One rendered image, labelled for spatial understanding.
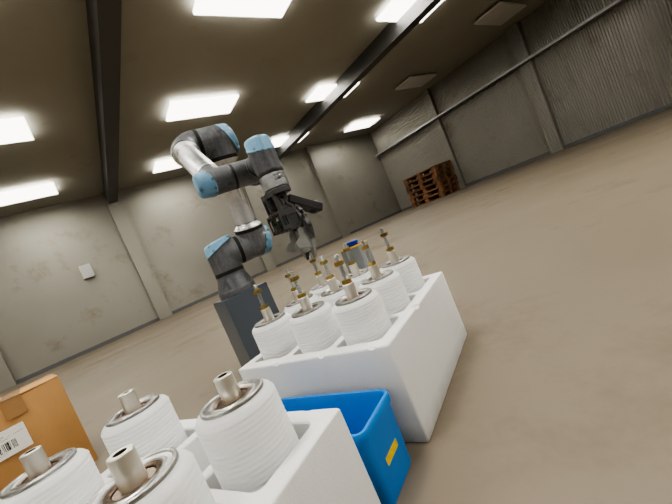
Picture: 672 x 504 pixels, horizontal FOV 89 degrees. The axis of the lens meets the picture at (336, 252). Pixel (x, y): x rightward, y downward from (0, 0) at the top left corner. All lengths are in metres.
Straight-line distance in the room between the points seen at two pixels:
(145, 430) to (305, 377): 0.28
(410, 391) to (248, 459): 0.30
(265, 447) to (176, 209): 9.79
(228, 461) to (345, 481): 0.14
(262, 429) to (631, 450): 0.44
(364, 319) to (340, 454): 0.24
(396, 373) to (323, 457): 0.22
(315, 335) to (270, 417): 0.30
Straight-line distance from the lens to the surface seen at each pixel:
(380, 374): 0.61
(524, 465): 0.59
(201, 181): 1.02
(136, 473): 0.38
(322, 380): 0.69
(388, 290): 0.72
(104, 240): 9.82
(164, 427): 0.62
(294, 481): 0.41
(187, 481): 0.37
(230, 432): 0.41
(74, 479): 0.58
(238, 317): 1.35
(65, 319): 9.66
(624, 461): 0.58
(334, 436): 0.45
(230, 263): 1.39
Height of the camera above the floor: 0.39
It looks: 4 degrees down
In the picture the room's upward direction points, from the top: 23 degrees counter-clockwise
